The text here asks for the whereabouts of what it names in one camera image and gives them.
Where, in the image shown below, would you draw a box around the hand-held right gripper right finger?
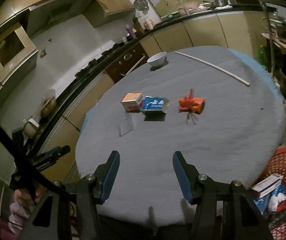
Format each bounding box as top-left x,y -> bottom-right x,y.
172,151 -> 275,240

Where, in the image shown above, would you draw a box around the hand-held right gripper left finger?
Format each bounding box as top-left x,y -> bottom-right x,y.
20,151 -> 121,240

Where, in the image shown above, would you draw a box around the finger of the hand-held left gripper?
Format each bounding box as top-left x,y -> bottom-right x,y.
36,145 -> 71,164
11,127 -> 32,155

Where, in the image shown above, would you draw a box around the clear plastic wrapper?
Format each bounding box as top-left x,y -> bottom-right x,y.
118,116 -> 134,137

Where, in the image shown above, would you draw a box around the orange packet with red strings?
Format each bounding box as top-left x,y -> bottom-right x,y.
178,89 -> 206,125

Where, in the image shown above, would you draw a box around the small orange box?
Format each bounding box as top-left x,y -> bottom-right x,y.
121,92 -> 144,112

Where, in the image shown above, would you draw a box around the blue and white carton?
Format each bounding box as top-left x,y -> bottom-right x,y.
250,174 -> 283,198
140,96 -> 170,113

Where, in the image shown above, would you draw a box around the blue plastic bag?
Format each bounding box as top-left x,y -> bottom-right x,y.
254,195 -> 271,214

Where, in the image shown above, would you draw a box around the white paper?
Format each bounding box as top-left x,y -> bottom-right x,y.
268,190 -> 286,212

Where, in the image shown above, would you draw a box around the person's left forearm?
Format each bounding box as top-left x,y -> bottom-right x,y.
8,202 -> 36,235

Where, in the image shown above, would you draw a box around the person's left hand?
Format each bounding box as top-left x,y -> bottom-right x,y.
14,186 -> 47,207

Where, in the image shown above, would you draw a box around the white electric kettle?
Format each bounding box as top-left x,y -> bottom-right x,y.
23,118 -> 40,138

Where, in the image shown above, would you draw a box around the clear bag with brown food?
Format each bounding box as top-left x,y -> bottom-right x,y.
40,90 -> 58,117

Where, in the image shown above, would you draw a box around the black kitchen countertop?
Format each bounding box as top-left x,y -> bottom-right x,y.
8,4 -> 278,155

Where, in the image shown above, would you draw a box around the black gas stove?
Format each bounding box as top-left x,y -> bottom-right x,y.
74,42 -> 128,79

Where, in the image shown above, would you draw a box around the built-in oven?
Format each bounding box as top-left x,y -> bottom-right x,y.
104,42 -> 150,83

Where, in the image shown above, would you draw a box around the long white rod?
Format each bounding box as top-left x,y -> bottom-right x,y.
175,51 -> 250,87

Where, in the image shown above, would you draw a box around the white bowl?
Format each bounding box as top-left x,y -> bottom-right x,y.
147,51 -> 167,68

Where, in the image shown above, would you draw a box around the blue table cloth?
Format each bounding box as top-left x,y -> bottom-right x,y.
79,49 -> 283,135

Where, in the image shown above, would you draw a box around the purple bottle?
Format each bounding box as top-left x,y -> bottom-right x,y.
124,24 -> 136,39

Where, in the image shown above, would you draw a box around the green bottle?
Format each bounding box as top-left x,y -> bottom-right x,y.
257,45 -> 268,68

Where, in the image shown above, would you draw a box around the bottles on counter corner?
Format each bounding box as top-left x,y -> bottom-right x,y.
132,17 -> 145,33

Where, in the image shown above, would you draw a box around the metal shelf rack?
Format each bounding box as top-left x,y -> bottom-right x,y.
258,0 -> 286,155

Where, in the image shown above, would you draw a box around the range hood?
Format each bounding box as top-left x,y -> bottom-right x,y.
29,0 -> 136,29

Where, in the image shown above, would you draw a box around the cream condiment bottle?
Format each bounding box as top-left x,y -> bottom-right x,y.
144,17 -> 156,29

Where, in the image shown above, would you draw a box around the hanging metal strainer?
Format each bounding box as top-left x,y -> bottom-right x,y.
133,0 -> 150,15

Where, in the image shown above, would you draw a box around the steel pot with lid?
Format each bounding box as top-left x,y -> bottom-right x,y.
269,12 -> 286,39

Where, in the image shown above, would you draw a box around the black cable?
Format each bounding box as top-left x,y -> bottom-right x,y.
0,109 -> 69,198

